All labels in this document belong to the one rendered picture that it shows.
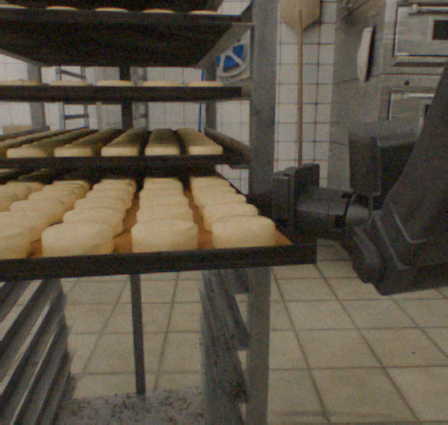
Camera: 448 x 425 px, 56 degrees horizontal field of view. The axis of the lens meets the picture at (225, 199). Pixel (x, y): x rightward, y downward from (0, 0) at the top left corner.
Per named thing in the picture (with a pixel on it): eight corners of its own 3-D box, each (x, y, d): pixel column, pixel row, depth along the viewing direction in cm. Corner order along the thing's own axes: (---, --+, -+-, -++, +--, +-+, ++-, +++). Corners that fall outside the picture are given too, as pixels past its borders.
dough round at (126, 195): (93, 214, 45) (91, 196, 44) (82, 207, 49) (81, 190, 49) (138, 209, 47) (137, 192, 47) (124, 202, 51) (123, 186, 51)
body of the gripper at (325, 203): (305, 161, 50) (368, 166, 46) (302, 243, 52) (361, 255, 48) (278, 167, 45) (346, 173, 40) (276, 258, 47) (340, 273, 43)
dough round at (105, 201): (74, 227, 40) (73, 206, 39) (75, 216, 44) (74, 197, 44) (128, 222, 41) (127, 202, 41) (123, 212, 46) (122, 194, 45)
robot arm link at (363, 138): (368, 293, 35) (471, 278, 35) (368, 159, 30) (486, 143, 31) (326, 231, 46) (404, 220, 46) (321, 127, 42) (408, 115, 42)
